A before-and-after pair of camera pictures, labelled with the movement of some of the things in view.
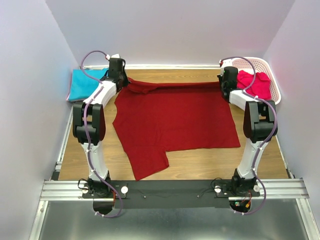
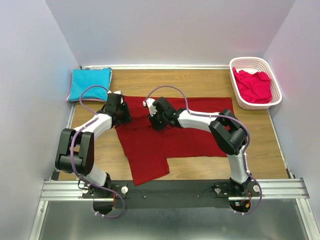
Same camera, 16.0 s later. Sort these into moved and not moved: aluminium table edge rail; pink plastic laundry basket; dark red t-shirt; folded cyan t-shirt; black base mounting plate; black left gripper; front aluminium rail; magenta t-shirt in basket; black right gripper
Moved: black right gripper; black left gripper; dark red t-shirt
Not moved: aluminium table edge rail; black base mounting plate; pink plastic laundry basket; folded cyan t-shirt; magenta t-shirt in basket; front aluminium rail
